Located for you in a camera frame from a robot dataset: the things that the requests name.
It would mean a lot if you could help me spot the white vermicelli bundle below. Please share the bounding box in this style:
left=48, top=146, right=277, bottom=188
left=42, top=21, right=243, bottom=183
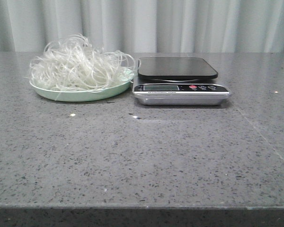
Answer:
left=29, top=34, right=138, bottom=93

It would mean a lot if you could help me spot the silver digital kitchen scale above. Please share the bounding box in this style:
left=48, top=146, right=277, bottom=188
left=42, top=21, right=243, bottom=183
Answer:
left=132, top=57, right=231, bottom=106

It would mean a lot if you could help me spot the light green round plate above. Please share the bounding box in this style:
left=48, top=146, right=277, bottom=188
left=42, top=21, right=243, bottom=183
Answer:
left=30, top=70, right=137, bottom=102

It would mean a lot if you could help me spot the white pleated curtain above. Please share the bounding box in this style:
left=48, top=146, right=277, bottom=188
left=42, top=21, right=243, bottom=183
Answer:
left=0, top=0, right=284, bottom=52

